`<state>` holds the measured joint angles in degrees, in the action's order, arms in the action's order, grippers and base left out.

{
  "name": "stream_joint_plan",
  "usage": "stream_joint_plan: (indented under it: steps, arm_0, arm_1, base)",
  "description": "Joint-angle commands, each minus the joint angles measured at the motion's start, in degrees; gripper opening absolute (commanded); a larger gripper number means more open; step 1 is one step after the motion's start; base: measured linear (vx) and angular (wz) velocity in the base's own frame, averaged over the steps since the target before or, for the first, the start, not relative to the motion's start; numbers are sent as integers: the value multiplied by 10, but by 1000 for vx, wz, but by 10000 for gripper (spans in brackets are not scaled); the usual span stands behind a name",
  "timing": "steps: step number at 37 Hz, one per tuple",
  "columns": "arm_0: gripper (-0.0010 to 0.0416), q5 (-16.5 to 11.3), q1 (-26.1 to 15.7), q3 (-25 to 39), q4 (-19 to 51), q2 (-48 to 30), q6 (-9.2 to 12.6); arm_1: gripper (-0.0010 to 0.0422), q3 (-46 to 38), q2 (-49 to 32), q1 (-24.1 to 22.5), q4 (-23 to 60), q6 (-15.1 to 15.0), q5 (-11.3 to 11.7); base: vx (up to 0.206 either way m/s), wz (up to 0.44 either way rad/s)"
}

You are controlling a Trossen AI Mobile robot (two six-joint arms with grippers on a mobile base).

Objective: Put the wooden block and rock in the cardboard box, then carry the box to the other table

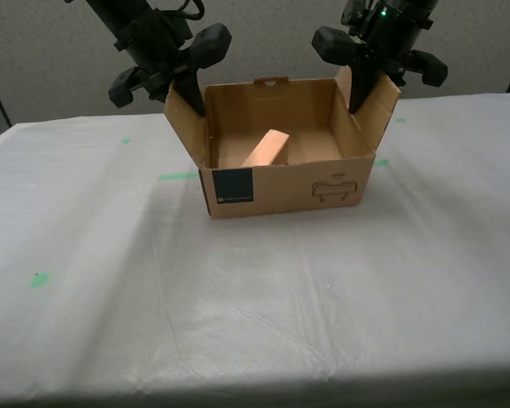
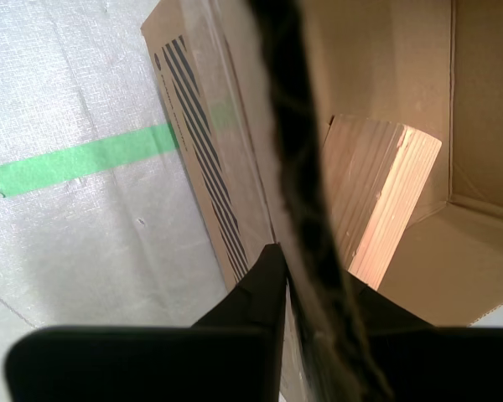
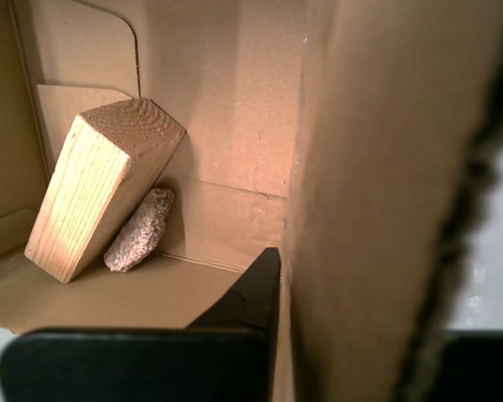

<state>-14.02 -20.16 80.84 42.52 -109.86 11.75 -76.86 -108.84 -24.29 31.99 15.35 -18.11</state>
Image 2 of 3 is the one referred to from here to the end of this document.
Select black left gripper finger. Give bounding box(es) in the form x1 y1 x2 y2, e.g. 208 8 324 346
3 243 288 402
351 278 503 402

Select white table cloth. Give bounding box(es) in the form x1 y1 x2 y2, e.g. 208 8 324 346
0 0 503 336

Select brown cardboard box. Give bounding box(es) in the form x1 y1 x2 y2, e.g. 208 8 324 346
140 0 503 402

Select long green tape strip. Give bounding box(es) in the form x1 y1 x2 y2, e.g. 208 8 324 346
0 123 181 198

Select light wooden block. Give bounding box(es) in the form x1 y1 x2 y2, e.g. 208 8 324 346
321 113 443 291

